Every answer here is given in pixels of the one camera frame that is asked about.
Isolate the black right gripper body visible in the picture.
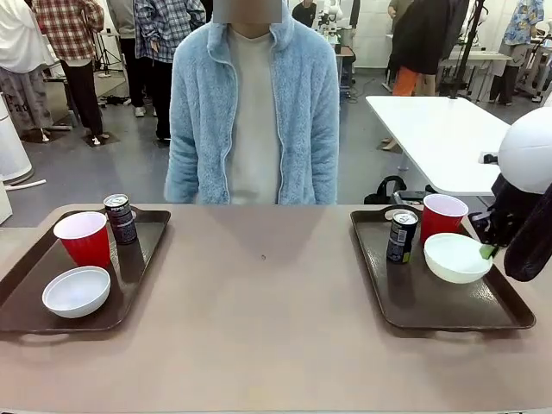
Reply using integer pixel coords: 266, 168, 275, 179
467, 196, 518, 251

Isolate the white plastic bowl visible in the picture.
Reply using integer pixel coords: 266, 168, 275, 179
41, 265, 112, 320
423, 232, 493, 285

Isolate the red plastic cup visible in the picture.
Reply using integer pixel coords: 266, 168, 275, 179
420, 193, 470, 247
53, 210, 112, 269

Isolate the black Pepsi can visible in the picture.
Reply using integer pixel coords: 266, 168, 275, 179
386, 209, 419, 265
103, 193, 139, 247

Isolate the brown plastic tray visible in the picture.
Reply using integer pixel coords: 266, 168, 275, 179
348, 205, 537, 332
0, 209, 173, 336

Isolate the white rectangular table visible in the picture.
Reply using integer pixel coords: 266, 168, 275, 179
365, 95, 512, 198

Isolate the black bag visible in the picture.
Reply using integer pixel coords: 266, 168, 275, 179
364, 175, 409, 205

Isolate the black pole stand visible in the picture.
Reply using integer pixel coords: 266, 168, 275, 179
448, 0, 482, 100

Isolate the person in floral shirt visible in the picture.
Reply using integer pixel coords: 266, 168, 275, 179
489, 0, 545, 107

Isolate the person in black coat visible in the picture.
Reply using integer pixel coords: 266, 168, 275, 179
385, 0, 469, 98

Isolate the person in blue fleece jacket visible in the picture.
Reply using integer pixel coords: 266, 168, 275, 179
164, 0, 340, 205

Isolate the person in blue plaid shirt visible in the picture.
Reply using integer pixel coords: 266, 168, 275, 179
133, 0, 208, 141

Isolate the person in grey top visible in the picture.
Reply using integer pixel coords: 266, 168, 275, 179
105, 0, 147, 120

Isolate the person in red plaid shirt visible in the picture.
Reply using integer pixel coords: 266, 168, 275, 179
32, 0, 107, 146

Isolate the white air purifier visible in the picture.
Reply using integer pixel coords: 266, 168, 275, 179
0, 92, 35, 186

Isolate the person in white clothes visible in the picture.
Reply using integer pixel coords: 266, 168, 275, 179
0, 0, 55, 130

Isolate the black camera tripod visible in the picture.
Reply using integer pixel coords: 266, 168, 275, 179
93, 32, 124, 78

